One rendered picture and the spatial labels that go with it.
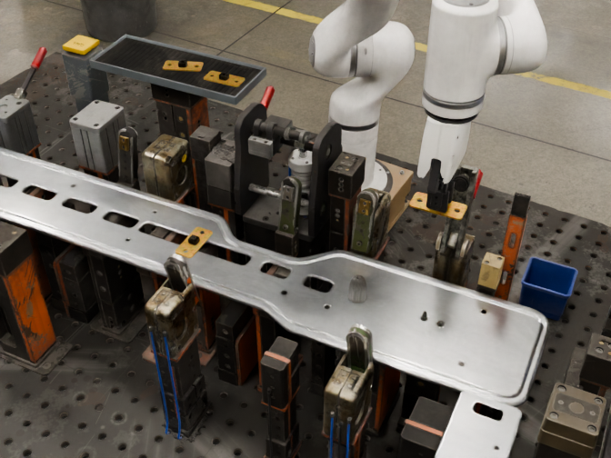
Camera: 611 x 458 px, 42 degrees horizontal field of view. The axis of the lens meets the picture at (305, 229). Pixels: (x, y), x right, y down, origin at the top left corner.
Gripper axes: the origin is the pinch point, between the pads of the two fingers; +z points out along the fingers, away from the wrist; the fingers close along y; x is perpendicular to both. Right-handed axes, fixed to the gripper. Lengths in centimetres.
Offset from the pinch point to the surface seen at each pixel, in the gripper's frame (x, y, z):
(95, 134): -77, -12, 18
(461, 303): 4.8, -6.3, 27.5
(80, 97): -96, -30, 24
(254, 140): -41.1, -16.0, 11.5
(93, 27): -249, -213, 119
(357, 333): -5.5, 17.9, 15.8
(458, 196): -0.4, -15.5, 11.6
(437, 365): 5.4, 9.0, 27.4
